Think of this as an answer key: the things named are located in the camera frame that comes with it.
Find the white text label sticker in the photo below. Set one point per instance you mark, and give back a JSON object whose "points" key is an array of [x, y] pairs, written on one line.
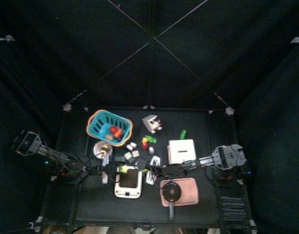
{"points": [[232, 207]]}

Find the white round bowl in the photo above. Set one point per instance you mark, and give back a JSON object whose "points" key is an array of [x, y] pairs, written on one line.
{"points": [[101, 148]]}

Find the red toy tomato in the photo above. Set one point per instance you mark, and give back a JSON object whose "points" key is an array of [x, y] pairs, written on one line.
{"points": [[113, 130]]}

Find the yellow toy food piece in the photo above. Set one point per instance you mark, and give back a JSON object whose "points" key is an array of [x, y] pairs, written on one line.
{"points": [[144, 140]]}

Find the small white cube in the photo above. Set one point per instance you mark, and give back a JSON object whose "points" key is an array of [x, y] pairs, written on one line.
{"points": [[135, 154], [129, 148], [128, 156], [133, 145]]}

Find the yellow sushi toy green band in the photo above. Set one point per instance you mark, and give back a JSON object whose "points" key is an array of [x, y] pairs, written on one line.
{"points": [[104, 149]]}

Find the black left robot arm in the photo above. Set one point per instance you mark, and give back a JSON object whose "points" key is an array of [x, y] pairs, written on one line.
{"points": [[53, 154]]}

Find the green toy vegetable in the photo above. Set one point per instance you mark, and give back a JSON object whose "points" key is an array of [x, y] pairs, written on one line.
{"points": [[181, 134]]}

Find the white toy egg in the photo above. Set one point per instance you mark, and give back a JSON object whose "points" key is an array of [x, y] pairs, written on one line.
{"points": [[151, 150]]}

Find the red toy food piece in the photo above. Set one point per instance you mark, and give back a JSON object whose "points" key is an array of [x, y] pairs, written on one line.
{"points": [[144, 146]]}

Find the pink rectangular mat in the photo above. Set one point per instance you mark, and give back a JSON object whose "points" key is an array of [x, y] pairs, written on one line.
{"points": [[188, 192]]}

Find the green starfruit toy half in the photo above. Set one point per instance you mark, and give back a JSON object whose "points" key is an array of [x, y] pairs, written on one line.
{"points": [[123, 168], [145, 171]]}

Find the grey cow print carton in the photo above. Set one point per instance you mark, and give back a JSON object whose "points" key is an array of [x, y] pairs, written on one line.
{"points": [[152, 123]]}

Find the teal basket orange rim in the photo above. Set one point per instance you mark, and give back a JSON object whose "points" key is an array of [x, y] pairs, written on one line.
{"points": [[109, 127]]}

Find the black toy frying pan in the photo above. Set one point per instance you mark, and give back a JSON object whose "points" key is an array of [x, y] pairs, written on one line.
{"points": [[171, 192]]}

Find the silver frame clamp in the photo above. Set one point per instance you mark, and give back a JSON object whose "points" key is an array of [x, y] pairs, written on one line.
{"points": [[296, 40], [6, 38], [67, 107], [230, 110]]}

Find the orange toy food piece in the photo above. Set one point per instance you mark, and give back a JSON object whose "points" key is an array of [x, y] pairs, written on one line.
{"points": [[119, 133]]}

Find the white toy stove black plate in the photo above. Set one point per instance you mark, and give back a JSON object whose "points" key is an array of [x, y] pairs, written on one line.
{"points": [[128, 184]]}

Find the white patterned card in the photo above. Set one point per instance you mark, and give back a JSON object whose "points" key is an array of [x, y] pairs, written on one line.
{"points": [[149, 178], [153, 160]]}

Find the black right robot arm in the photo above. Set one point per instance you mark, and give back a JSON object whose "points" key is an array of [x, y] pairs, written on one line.
{"points": [[204, 160]]}

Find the beige toy egg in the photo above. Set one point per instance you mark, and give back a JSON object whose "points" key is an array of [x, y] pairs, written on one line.
{"points": [[109, 137]]}

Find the green toy food piece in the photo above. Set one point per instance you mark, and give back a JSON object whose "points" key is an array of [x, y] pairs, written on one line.
{"points": [[151, 139]]}

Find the white square box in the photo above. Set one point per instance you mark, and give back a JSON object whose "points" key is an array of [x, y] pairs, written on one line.
{"points": [[181, 151]]}

